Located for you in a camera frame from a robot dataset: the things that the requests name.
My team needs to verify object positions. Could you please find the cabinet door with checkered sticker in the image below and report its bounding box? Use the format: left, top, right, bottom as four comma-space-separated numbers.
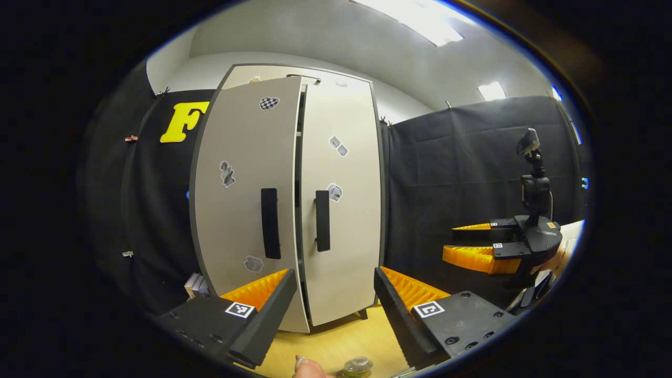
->
190, 75, 310, 334

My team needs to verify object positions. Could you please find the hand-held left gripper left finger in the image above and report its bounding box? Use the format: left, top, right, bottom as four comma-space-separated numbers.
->
157, 269, 298, 369

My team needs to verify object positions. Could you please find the black backdrop cloth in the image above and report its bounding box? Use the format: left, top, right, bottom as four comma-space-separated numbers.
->
379, 94, 590, 310
84, 88, 217, 316

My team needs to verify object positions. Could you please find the long ceiling light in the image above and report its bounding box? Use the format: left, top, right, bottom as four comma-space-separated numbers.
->
351, 0, 465, 47

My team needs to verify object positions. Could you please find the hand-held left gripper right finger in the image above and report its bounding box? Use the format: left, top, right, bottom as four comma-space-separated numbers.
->
374, 266, 518, 371

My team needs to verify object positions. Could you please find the black door handle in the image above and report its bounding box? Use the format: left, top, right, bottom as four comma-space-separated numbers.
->
314, 190, 331, 253
261, 188, 281, 260

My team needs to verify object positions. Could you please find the stack of white boxes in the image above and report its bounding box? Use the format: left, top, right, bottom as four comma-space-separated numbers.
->
184, 272, 209, 299

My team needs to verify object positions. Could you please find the white and grey cabinet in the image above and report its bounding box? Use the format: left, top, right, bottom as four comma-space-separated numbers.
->
189, 63, 389, 334

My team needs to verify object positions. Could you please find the cabinet door with grey stickers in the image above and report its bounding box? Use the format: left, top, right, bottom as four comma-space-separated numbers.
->
297, 79, 384, 327

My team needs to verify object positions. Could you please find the small ceiling light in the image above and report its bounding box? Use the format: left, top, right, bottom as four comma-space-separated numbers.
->
477, 81, 507, 101

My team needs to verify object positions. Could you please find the clear bottle with green label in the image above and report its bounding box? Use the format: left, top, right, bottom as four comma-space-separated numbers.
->
344, 356, 374, 378

